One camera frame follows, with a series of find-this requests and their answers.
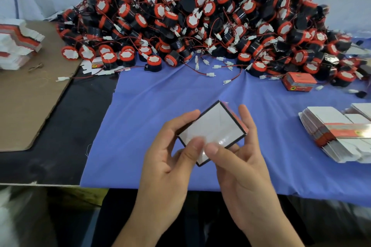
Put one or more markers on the person's right hand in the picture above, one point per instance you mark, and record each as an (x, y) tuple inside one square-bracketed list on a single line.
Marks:
[(246, 180)]

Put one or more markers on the person's left hand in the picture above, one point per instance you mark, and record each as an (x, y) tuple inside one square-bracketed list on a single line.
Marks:
[(162, 180)]

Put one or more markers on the orange white paper box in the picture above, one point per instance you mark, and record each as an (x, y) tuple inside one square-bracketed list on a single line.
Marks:
[(298, 80), (214, 125)]

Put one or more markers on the stack of paper boxes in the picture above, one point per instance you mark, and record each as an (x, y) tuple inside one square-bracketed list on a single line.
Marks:
[(17, 44), (333, 131)]

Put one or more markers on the pile of black red buzzers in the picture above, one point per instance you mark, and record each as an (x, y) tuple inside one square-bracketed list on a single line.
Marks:
[(203, 18)]

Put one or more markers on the blue cloth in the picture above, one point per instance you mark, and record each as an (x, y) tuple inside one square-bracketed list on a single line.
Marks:
[(145, 99)]

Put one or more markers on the brown cardboard sheet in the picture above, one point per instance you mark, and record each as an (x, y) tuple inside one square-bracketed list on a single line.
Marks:
[(29, 105)]

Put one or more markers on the rubber band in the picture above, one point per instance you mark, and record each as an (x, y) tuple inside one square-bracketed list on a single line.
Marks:
[(35, 67)]

